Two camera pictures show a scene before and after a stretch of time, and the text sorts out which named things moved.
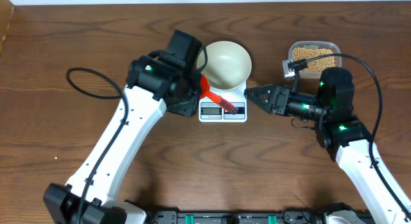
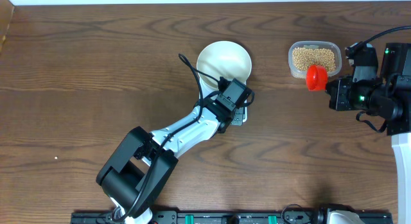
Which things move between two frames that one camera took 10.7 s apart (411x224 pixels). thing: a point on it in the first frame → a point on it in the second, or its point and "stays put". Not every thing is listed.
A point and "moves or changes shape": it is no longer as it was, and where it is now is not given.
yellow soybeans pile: (314, 65) stays put
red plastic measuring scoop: (205, 92) moves or changes shape
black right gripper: (279, 95) → (338, 101)
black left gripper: (189, 107) → (238, 119)
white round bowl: (228, 67) stays put
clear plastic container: (306, 49) stays put
